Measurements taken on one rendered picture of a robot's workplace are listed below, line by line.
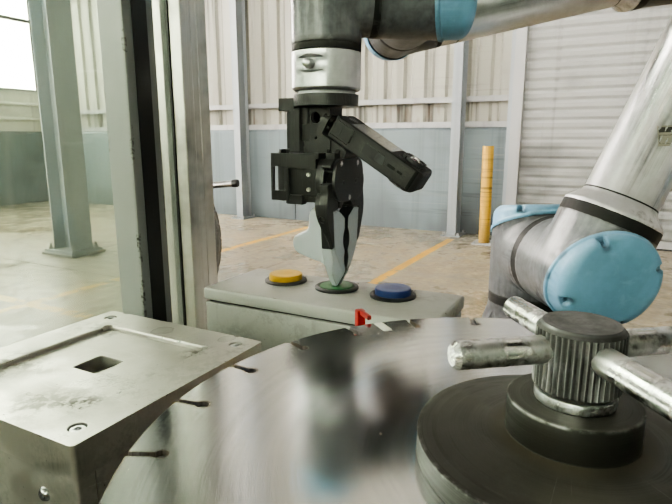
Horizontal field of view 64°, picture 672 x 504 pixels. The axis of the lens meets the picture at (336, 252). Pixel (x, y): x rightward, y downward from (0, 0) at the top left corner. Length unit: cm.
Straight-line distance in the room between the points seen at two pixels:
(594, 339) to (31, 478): 33
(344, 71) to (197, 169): 21
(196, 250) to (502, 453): 53
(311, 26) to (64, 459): 44
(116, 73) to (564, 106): 571
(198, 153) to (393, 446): 51
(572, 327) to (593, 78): 594
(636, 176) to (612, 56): 547
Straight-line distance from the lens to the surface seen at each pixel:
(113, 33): 59
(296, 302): 58
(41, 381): 45
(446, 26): 62
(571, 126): 610
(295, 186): 60
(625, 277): 67
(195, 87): 68
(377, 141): 57
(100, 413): 38
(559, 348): 20
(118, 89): 58
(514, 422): 21
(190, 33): 68
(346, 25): 59
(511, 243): 77
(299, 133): 61
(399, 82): 669
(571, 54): 616
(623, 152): 70
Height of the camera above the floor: 107
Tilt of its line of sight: 12 degrees down
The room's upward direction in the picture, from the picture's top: straight up
